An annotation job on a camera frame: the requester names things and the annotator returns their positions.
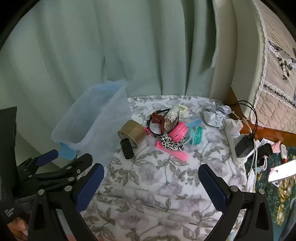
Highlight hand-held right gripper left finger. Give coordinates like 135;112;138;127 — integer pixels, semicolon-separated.
28;163;105;241

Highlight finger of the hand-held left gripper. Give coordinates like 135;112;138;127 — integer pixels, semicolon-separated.
17;149;59;179
22;153;93;191

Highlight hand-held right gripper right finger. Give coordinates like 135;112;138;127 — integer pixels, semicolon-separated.
198;164;274;241

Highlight black toy car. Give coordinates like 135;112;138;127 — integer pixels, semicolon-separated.
120;138;135;159

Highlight translucent blue plastic container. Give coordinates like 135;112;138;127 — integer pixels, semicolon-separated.
51;80;132;166

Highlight teal coil hair ties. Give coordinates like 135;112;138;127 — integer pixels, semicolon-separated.
185;127;204;146

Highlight leopard print scrunchie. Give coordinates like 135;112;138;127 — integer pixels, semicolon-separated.
159;133;186;151

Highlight brown packing tape roll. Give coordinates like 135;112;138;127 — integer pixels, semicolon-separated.
117;120;148;149

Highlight pink coil hair ties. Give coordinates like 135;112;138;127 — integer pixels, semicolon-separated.
168;122;188;142

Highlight cotton swab bag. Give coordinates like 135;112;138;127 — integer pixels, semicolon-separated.
162;107;181;132

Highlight round pink pocket mirror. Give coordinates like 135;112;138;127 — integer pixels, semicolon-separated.
143;122;163;139

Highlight red hair claw clip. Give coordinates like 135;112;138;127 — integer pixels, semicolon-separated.
151;112;166;124

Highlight black beaded headband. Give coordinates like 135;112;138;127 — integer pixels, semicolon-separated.
146;108;176;139

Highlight person's left hand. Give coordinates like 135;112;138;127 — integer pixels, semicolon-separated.
7;218;29;241

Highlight white power strip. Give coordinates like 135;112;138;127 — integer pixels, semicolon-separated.
225;126;250;166

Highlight black charger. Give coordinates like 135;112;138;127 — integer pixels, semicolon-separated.
235;137;255;158

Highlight white smartwatch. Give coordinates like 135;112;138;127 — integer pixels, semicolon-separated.
254;158;269;172

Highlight white plug adapter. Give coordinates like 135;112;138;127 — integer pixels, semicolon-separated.
225;118;243;138

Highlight black pouch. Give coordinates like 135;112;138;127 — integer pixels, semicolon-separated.
258;143;273;163

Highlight green floral rug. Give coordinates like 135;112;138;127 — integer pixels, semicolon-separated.
245;146;296;232

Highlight white smartphone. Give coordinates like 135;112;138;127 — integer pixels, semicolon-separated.
268;160;296;182

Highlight white red tube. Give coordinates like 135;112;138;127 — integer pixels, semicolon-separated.
279;144;287;163

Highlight pale green curtain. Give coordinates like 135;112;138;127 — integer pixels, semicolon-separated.
0;0;220;167

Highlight beige quilted bedspread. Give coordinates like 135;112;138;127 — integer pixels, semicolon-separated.
252;0;296;139

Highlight cream mattress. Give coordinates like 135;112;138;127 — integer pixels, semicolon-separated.
211;0;266;121

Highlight pale sheer cloth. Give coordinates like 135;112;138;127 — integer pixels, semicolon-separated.
211;0;233;68

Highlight white charging cable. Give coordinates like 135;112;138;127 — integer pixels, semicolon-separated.
245;139;262;193

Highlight wooden bed frame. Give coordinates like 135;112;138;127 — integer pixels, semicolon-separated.
228;86;296;146

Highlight black cable loop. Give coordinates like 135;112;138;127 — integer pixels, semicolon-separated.
232;100;258;139

